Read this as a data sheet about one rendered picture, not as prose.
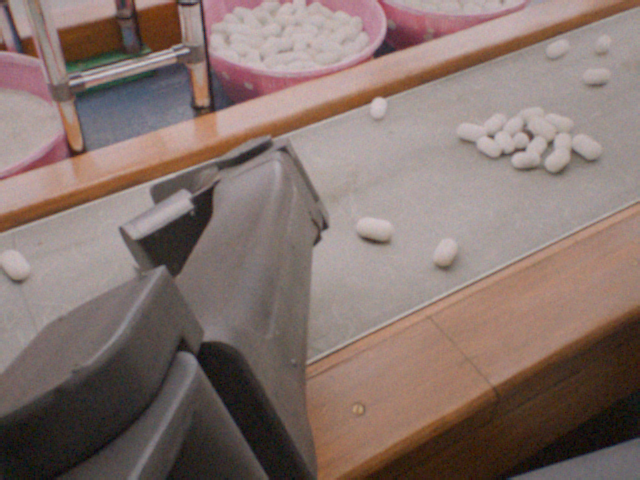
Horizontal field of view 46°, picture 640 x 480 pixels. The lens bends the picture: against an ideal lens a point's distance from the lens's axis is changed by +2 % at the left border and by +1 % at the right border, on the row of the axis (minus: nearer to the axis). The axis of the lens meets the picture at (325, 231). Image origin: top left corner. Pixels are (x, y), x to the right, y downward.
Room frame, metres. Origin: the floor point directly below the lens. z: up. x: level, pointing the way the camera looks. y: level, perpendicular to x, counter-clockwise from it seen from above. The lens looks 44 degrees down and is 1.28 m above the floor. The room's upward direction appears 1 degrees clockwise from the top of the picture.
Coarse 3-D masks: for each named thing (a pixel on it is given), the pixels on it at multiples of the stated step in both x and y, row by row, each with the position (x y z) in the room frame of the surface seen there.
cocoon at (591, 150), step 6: (576, 138) 0.70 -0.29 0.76; (582, 138) 0.70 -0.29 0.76; (588, 138) 0.70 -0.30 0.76; (576, 144) 0.69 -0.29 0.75; (582, 144) 0.69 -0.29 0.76; (588, 144) 0.69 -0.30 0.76; (594, 144) 0.68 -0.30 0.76; (576, 150) 0.69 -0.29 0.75; (582, 150) 0.69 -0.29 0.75; (588, 150) 0.68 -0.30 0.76; (594, 150) 0.68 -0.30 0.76; (600, 150) 0.68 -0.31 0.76; (588, 156) 0.68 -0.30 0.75; (594, 156) 0.68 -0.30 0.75
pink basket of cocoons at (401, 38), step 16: (384, 0) 1.01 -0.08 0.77; (528, 0) 1.01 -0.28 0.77; (400, 16) 1.00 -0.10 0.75; (416, 16) 0.98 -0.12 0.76; (432, 16) 0.97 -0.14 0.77; (448, 16) 0.96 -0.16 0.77; (464, 16) 0.96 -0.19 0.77; (480, 16) 0.96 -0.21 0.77; (496, 16) 0.97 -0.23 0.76; (400, 32) 1.01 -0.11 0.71; (416, 32) 0.99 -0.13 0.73; (448, 32) 0.97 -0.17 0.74; (400, 48) 1.02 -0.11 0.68
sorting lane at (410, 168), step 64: (512, 64) 0.88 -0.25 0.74; (576, 64) 0.89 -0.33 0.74; (320, 128) 0.73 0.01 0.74; (384, 128) 0.74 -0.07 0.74; (448, 128) 0.74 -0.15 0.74; (576, 128) 0.74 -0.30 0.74; (128, 192) 0.61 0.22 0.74; (320, 192) 0.62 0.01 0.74; (384, 192) 0.62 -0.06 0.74; (448, 192) 0.62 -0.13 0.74; (512, 192) 0.62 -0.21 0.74; (576, 192) 0.63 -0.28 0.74; (0, 256) 0.51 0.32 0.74; (64, 256) 0.51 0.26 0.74; (128, 256) 0.51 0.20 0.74; (320, 256) 0.52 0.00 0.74; (384, 256) 0.52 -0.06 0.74; (512, 256) 0.53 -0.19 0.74; (0, 320) 0.43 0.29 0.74; (320, 320) 0.44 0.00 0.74; (384, 320) 0.44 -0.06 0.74
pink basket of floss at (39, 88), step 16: (0, 64) 0.83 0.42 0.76; (16, 64) 0.83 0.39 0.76; (32, 64) 0.82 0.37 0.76; (16, 80) 0.82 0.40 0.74; (32, 80) 0.81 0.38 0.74; (48, 96) 0.80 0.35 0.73; (48, 144) 0.65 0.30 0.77; (64, 144) 0.69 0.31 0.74; (32, 160) 0.63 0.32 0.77; (48, 160) 0.66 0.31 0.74; (64, 160) 0.71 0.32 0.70; (0, 176) 0.60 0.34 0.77
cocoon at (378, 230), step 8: (360, 224) 0.55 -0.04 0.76; (368, 224) 0.55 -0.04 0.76; (376, 224) 0.55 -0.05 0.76; (384, 224) 0.55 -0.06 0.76; (360, 232) 0.54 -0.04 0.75; (368, 232) 0.54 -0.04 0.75; (376, 232) 0.54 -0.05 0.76; (384, 232) 0.54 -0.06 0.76; (392, 232) 0.54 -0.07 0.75; (376, 240) 0.54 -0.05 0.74; (384, 240) 0.54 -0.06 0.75
